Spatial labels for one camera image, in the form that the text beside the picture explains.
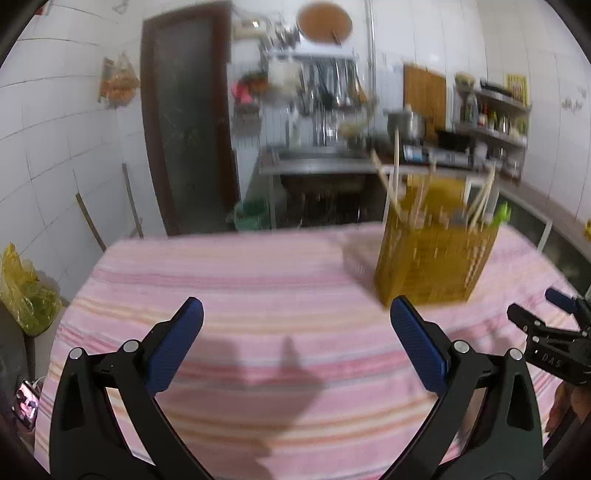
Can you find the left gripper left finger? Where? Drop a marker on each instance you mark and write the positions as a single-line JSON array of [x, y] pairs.
[[86, 441]]

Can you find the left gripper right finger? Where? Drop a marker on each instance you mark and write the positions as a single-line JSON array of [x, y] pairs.
[[485, 423]]

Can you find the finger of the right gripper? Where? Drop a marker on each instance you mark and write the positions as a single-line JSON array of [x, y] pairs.
[[569, 304], [526, 321]]

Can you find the green handled metal fork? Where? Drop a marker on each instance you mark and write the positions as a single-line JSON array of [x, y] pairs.
[[502, 215]]

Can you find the wooden chopstick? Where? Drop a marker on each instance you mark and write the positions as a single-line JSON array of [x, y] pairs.
[[476, 209], [390, 183], [422, 190], [396, 174]]

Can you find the smartphone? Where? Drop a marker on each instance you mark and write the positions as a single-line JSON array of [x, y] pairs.
[[26, 405]]

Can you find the yellow perforated utensil holder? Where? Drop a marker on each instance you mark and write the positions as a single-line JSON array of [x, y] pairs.
[[439, 261]]

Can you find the yellow plastic bag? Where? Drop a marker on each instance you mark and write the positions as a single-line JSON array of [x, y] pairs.
[[33, 305]]

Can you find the steel gas stove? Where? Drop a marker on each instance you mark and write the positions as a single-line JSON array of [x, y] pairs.
[[418, 154]]

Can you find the black wok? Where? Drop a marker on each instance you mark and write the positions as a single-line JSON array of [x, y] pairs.
[[453, 141]]

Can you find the pink striped tablecloth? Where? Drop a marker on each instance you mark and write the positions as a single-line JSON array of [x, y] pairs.
[[297, 372]]

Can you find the stainless steel pot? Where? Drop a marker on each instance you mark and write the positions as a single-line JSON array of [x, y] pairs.
[[406, 125]]

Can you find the black pan on shelf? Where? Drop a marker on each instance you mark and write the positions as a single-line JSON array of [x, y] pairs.
[[493, 87]]

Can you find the rectangular wooden cutting board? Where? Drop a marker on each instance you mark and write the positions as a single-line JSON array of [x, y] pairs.
[[426, 93]]

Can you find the steel sink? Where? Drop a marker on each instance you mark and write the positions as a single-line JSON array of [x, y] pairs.
[[324, 153]]

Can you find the green bucket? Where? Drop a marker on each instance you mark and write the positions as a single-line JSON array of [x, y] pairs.
[[251, 215]]

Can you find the hanging orange bag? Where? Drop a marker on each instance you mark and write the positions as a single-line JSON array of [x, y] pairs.
[[118, 82]]

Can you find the round wooden cutting board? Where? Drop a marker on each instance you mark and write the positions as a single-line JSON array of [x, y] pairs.
[[324, 22]]

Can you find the dark brown glass door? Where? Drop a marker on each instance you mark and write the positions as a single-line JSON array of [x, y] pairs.
[[185, 113]]

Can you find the yellow wall poster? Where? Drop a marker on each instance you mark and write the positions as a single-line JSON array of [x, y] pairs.
[[517, 84]]

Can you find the wall utensil rack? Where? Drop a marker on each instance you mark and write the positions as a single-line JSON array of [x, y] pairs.
[[326, 79]]

